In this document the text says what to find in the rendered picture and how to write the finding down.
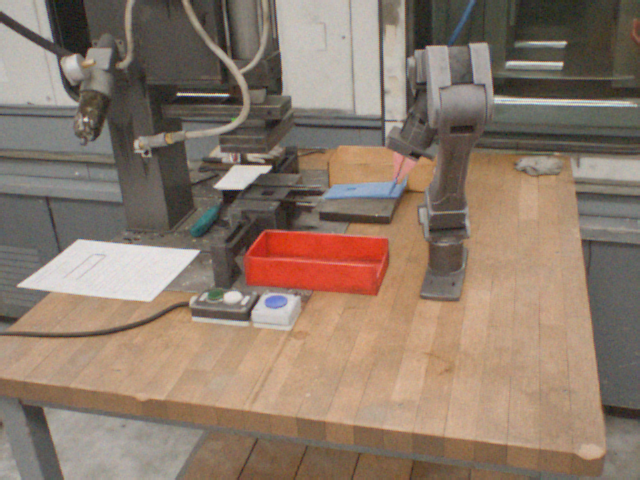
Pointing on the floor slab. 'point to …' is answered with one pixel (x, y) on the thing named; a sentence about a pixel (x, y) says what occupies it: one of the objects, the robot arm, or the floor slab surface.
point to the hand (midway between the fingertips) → (396, 179)
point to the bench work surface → (351, 360)
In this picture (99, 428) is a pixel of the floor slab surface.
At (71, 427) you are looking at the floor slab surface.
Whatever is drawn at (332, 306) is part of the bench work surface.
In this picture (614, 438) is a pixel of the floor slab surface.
